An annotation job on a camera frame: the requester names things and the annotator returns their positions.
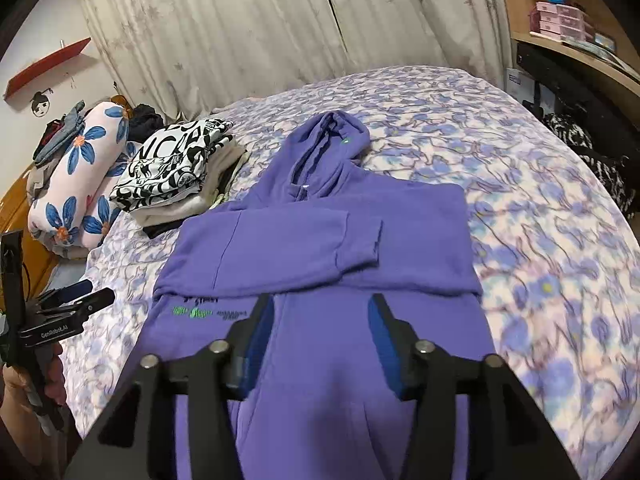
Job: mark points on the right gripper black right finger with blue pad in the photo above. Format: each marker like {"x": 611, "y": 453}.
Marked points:
{"x": 394, "y": 341}

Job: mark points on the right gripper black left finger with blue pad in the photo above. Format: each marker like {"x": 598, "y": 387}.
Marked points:
{"x": 248, "y": 340}

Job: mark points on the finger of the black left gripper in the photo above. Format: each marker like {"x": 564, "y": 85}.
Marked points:
{"x": 57, "y": 297}
{"x": 94, "y": 302}

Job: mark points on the purple hoodie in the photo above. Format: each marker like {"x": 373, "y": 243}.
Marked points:
{"x": 322, "y": 235}

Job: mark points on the cream folded clothes stack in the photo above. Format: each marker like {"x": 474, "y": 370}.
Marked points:
{"x": 221, "y": 169}

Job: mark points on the grey denim clothes pile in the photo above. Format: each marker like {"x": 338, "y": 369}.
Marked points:
{"x": 58, "y": 136}

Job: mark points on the black clothing by headboard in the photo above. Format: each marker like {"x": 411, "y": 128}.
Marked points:
{"x": 143, "y": 122}

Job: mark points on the person's left hand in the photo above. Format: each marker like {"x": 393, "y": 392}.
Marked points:
{"x": 17, "y": 413}

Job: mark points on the pink blue-flower rolled quilt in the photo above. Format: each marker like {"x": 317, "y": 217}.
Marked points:
{"x": 73, "y": 213}

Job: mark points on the black white patterned folded garment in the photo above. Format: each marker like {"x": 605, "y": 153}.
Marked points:
{"x": 171, "y": 164}

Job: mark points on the purple cat-print bed blanket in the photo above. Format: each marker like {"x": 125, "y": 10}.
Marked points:
{"x": 558, "y": 263}

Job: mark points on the black white patterned cloth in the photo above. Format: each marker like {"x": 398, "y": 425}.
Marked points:
{"x": 613, "y": 173}

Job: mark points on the cream curtain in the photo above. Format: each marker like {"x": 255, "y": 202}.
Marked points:
{"x": 184, "y": 57}

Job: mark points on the pink boxes stack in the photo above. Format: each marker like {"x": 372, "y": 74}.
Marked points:
{"x": 559, "y": 20}

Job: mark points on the wooden desk shelf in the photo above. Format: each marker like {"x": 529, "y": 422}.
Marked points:
{"x": 518, "y": 15}

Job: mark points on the cartoon face wall sticker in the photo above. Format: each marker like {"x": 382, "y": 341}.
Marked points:
{"x": 40, "y": 102}

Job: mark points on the red wall shelf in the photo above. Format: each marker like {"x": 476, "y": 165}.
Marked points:
{"x": 43, "y": 65}

